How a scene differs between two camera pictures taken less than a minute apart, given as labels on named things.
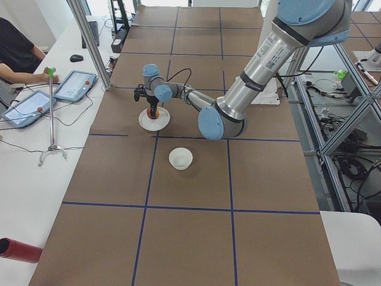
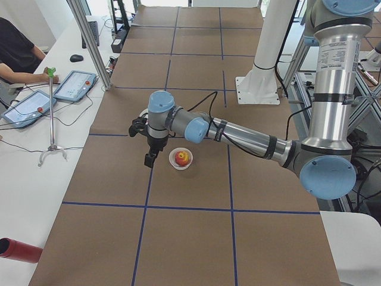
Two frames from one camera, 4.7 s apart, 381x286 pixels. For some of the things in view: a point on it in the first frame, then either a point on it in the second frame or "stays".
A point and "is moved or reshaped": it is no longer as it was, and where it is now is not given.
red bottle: x=12 y=249 stays
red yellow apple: x=149 y=115 is moved or reshaped
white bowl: x=180 y=158 stays
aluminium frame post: x=93 y=52 stays
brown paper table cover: x=174 y=207 stays
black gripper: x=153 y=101 → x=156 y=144
